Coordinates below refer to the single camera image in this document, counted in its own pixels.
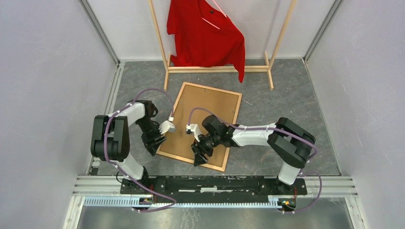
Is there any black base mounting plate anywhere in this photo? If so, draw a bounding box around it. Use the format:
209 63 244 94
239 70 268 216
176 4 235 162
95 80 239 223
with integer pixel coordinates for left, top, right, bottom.
120 175 308 205

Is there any pink clothes hanger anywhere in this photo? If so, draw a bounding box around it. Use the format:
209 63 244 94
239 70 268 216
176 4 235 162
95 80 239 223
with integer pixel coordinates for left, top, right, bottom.
198 0 228 31

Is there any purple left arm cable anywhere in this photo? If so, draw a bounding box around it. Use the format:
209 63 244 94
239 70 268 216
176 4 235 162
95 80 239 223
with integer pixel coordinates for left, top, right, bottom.
104 88 177 213

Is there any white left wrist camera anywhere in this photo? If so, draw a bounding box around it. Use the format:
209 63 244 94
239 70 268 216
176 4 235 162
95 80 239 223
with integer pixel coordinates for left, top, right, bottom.
159 117 176 135

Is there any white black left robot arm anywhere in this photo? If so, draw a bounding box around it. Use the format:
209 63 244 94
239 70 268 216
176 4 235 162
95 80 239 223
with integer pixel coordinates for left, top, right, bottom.
90 100 166 195

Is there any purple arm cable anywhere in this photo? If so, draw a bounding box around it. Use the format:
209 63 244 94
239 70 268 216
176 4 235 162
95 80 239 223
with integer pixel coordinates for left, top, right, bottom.
104 88 177 213
188 107 323 215

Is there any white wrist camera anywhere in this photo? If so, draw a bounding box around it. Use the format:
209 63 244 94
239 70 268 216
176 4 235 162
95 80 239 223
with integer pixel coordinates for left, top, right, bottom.
159 117 176 135
186 124 202 142

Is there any light wooden clothes rack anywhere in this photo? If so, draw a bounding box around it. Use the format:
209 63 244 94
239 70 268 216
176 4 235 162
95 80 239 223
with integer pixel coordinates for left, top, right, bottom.
148 0 297 91

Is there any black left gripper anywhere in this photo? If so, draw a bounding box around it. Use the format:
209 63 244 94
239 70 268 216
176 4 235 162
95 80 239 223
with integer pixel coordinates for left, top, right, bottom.
136 117 167 157

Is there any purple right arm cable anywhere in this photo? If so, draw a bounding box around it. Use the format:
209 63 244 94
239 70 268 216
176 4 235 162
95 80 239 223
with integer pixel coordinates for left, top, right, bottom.
188 107 323 215

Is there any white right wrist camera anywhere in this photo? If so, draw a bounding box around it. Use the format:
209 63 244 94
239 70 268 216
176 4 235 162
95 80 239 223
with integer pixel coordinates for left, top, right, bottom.
186 124 202 142

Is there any grey slotted cable duct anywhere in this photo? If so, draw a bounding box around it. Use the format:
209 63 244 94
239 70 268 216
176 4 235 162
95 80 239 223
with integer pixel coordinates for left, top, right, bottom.
84 197 281 209

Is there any brown fibreboard backing board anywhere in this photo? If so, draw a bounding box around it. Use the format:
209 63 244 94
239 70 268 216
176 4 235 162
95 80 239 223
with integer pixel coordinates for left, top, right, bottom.
157 82 242 164

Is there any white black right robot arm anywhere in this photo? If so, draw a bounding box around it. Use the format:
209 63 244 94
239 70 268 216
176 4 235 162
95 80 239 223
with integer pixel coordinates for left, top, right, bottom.
186 114 317 195

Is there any aluminium rail frame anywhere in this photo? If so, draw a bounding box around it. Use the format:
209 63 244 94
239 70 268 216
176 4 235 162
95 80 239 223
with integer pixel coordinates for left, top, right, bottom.
63 60 368 229

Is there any red t-shirt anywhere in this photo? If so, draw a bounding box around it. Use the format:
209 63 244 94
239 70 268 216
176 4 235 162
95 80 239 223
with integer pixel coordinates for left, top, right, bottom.
167 0 245 82

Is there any brown wooden picture frame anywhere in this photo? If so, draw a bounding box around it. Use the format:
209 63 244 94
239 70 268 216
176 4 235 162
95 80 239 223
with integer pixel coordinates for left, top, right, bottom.
157 82 242 172

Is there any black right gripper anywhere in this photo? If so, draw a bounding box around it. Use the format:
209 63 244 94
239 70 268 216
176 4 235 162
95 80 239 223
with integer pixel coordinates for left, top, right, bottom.
191 133 221 168

